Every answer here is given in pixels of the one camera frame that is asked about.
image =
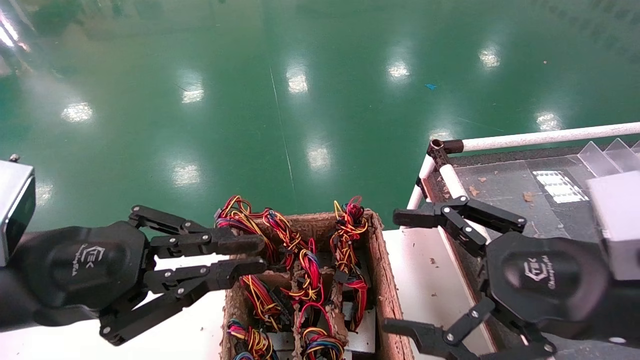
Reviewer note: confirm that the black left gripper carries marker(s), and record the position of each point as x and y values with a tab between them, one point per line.
85	265

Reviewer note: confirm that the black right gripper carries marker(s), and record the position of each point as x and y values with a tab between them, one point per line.
545	277

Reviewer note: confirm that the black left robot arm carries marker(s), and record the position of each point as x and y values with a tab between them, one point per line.
12	305

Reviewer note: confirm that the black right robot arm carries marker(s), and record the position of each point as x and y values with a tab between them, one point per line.
625	312

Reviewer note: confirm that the brown cardboard divider box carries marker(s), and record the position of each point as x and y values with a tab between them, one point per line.
385	290

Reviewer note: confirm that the long white rack pipe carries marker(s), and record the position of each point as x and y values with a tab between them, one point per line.
452	182

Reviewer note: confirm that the white rack leg pipe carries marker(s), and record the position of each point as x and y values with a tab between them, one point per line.
422	182

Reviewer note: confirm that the black dusty conveyor mat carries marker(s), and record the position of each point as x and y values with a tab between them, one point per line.
505	185

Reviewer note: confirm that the black pipe joint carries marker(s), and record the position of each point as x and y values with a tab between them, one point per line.
442	150

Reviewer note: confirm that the white striped label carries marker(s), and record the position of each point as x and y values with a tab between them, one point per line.
557	186

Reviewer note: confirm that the short white rack pipe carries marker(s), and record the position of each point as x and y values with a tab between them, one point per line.
550	136

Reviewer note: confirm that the clear plastic divider tray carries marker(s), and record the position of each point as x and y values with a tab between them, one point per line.
607	155

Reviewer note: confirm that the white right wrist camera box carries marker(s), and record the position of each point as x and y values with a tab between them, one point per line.
617	220

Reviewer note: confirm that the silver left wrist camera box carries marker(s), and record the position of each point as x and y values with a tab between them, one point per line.
15	210

